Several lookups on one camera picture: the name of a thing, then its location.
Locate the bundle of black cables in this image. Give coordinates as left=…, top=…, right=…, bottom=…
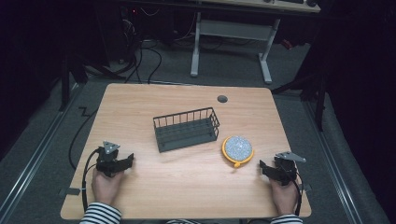
left=120, top=8, right=163, bottom=85

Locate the metal floor rail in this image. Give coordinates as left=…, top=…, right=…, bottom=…
left=302, top=101, right=363, bottom=224
left=0, top=82, right=83, bottom=218

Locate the dark grey wire basket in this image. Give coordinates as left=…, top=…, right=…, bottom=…
left=152, top=106, right=221, bottom=154

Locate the white-framed wooden desk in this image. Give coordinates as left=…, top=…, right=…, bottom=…
left=190, top=0, right=321, bottom=85

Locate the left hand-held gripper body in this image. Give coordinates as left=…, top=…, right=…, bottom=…
left=95, top=141, right=121, bottom=178

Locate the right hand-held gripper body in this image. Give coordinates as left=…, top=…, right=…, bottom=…
left=273, top=150, right=307, bottom=187

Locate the yellow round sparkly disc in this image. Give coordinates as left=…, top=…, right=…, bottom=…
left=220, top=134, right=255, bottom=169

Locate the right hand-held gripper black cable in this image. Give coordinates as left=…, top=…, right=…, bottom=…
left=291, top=172, right=304, bottom=217

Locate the hand-held gripper black cable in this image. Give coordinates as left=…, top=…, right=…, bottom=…
left=291, top=172, right=304, bottom=217
left=80, top=147, right=103, bottom=213

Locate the person's left hand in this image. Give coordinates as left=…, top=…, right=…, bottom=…
left=91, top=168, right=126, bottom=206

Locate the black metal stand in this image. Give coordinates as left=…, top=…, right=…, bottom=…
left=270, top=69, right=328, bottom=133
left=58, top=54, right=90, bottom=113

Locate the left hand-held gripper black cable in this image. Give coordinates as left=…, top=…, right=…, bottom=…
left=80, top=147, right=103, bottom=213

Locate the person's right hand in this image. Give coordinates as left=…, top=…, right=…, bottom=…
left=269, top=178, right=300, bottom=217

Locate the black floor cable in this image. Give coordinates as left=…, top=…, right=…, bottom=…
left=67, top=106, right=99, bottom=171

